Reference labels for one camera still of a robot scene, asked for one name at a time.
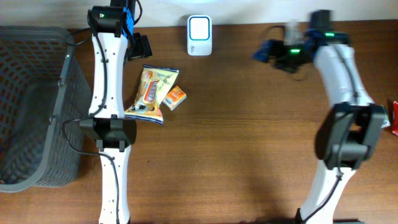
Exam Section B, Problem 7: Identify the yellow snack bag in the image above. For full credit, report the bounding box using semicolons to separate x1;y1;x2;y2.
124;65;179;124

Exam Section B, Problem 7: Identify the orange tissue pack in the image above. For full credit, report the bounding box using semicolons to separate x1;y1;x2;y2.
162;86;187;111

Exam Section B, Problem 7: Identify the red snack bag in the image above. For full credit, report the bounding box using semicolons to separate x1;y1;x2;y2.
391;101;398;136

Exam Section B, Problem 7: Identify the teal tissue pack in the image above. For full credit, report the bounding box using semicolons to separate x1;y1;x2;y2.
381;106;391;129

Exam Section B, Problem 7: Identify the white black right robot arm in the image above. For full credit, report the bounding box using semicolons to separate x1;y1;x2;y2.
253;9;387;224

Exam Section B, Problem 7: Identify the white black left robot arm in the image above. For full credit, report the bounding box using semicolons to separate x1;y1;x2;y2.
80;0;152;223

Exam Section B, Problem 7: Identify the grey plastic basket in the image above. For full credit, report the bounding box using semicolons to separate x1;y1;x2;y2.
1;26;91;193

